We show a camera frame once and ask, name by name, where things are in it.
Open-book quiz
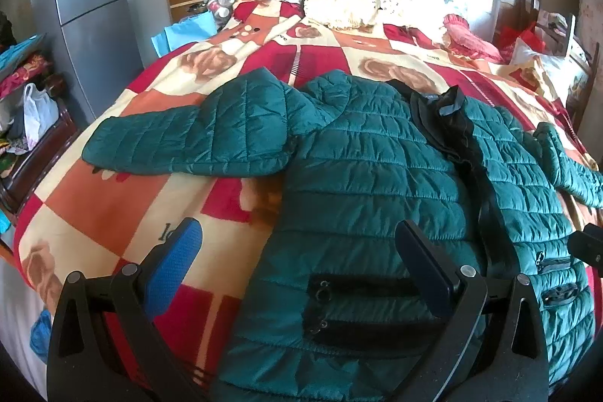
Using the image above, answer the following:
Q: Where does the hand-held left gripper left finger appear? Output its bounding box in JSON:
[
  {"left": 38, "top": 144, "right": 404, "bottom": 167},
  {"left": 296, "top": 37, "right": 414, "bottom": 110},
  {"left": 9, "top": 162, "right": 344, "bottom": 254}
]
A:
[{"left": 46, "top": 217, "right": 222, "bottom": 402}]

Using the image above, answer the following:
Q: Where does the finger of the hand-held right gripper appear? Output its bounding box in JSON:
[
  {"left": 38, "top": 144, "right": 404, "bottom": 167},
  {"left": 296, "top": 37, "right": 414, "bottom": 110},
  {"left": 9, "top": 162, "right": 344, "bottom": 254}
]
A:
[{"left": 566, "top": 223, "right": 603, "bottom": 278}]

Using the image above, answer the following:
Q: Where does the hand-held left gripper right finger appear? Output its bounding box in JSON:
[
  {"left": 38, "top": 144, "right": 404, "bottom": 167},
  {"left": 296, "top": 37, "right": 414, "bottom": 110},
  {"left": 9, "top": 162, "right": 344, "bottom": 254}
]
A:
[{"left": 379, "top": 219, "right": 550, "bottom": 402}]

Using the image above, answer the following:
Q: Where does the green quilted puffer jacket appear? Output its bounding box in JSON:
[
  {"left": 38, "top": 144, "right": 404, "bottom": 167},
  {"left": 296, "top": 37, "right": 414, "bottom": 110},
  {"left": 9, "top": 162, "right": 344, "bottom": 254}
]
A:
[{"left": 81, "top": 69, "right": 603, "bottom": 402}]

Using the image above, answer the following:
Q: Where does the red cream checked floral blanket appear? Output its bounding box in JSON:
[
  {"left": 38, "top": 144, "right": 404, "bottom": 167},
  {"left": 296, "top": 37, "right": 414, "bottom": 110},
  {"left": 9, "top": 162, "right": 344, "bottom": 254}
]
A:
[{"left": 12, "top": 0, "right": 599, "bottom": 402}]

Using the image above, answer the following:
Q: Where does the dark wooden cabinet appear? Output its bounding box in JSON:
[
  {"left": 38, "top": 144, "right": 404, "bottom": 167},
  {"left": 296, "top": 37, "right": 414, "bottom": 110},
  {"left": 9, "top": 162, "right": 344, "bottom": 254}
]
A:
[{"left": 0, "top": 96, "right": 78, "bottom": 224}]

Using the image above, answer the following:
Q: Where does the white printed pillow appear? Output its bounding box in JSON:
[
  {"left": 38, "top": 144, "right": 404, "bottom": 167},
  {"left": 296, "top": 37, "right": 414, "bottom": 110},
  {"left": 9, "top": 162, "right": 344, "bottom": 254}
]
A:
[{"left": 511, "top": 37, "right": 589, "bottom": 101}]

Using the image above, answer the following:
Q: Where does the white plastic bag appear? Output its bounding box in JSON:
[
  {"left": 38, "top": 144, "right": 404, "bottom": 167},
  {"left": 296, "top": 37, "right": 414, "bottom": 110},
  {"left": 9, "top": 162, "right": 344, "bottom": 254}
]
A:
[{"left": 23, "top": 83, "right": 60, "bottom": 151}]

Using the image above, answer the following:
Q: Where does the wooden chair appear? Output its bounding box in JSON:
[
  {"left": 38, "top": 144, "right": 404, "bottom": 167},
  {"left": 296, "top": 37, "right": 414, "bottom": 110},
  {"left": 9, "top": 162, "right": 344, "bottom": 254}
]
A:
[{"left": 532, "top": 0, "right": 601, "bottom": 115}]

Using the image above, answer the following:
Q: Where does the light blue bag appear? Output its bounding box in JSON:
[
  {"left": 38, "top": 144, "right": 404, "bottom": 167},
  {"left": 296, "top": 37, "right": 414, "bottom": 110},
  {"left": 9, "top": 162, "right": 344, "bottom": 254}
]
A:
[{"left": 152, "top": 13, "right": 217, "bottom": 57}]

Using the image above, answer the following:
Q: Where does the pink ruffled pillow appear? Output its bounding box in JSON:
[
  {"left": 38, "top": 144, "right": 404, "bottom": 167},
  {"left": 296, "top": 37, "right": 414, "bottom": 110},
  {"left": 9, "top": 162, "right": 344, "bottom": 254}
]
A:
[{"left": 442, "top": 13, "right": 506, "bottom": 64}]

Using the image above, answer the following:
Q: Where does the pile of folded fabrics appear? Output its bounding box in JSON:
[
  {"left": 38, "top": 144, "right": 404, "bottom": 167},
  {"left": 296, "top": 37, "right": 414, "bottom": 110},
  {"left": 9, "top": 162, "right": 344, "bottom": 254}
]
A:
[{"left": 0, "top": 34, "right": 54, "bottom": 98}]

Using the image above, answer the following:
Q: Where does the cluster of bottles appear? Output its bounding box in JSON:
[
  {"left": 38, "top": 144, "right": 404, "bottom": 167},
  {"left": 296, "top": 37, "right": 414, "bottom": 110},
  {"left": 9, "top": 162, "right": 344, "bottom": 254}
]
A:
[{"left": 207, "top": 0, "right": 246, "bottom": 22}]

